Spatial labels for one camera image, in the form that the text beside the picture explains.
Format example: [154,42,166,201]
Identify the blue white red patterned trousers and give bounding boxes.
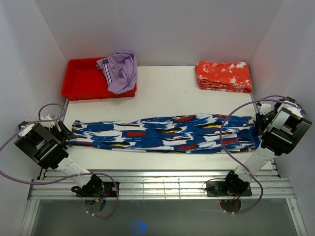
[69,113,260,154]

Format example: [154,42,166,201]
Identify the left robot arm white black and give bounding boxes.
[14,121,105,197]

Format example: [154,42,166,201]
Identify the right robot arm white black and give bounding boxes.
[222,96,312,195]

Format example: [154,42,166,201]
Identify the folded orange white trousers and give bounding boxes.
[194,61,252,93]

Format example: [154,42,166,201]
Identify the purple trousers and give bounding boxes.
[96,51,137,94]

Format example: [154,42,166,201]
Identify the red plastic tray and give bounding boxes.
[61,58,137,101]

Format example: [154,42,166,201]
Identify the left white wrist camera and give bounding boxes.
[39,115,55,129]

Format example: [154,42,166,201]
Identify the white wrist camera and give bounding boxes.
[39,115,55,129]
[256,102,272,116]

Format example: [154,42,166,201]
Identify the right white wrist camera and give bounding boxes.
[256,102,272,116]

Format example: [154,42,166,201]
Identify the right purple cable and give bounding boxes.
[196,95,307,214]

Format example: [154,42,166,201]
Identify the aluminium rail frame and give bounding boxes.
[19,98,308,236]

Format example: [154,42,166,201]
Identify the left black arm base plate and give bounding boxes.
[71,181,120,198]

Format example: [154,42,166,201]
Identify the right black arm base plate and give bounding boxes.
[201,178,252,197]

